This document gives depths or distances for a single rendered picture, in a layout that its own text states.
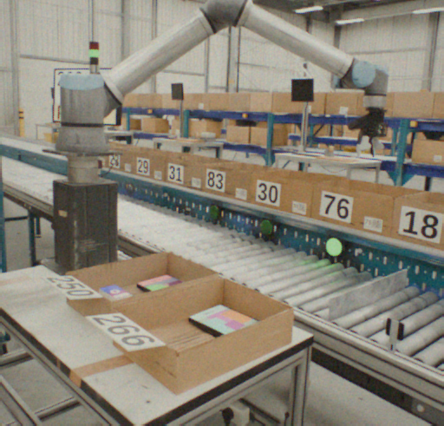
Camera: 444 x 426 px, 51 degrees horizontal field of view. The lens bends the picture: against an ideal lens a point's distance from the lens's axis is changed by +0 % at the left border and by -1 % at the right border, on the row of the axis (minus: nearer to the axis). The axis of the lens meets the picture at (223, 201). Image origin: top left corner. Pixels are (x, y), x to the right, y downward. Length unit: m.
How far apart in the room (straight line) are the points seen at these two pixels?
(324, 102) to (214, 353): 6.86
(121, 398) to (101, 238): 0.81
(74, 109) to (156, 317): 0.78
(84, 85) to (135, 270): 0.65
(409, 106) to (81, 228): 5.80
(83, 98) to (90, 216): 0.41
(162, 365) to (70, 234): 0.79
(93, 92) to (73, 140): 0.18
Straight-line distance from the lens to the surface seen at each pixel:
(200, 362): 1.07
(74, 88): 1.69
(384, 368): 1.35
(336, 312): 1.51
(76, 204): 1.68
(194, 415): 1.09
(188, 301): 1.37
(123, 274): 1.60
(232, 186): 2.49
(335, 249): 1.99
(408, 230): 1.89
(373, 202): 1.95
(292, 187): 2.19
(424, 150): 6.60
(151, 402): 1.05
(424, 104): 6.89
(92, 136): 1.69
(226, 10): 1.76
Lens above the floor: 1.34
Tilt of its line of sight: 11 degrees down
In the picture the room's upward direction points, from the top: 2 degrees clockwise
